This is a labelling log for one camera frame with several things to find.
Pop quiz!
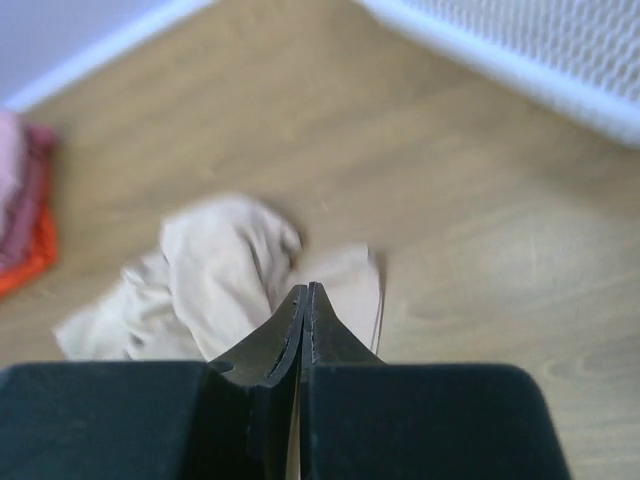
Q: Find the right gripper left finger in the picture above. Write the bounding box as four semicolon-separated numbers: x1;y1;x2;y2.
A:
189;286;306;479

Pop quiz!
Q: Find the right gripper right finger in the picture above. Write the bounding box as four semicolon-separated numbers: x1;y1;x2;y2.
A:
299;282;383;479

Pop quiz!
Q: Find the beige t-shirt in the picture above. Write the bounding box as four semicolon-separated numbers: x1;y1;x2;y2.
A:
54;195;383;360

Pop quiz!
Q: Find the orange folded t-shirt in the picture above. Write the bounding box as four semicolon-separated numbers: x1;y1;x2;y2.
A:
1;203;58;297

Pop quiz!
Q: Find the dark pink folded t-shirt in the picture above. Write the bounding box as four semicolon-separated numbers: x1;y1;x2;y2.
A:
1;125;56;270

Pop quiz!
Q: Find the pink printed folded t-shirt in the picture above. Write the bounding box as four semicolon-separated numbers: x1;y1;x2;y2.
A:
1;111;26;214

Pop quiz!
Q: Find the white plastic basket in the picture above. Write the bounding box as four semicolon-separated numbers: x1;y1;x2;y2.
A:
361;1;639;148

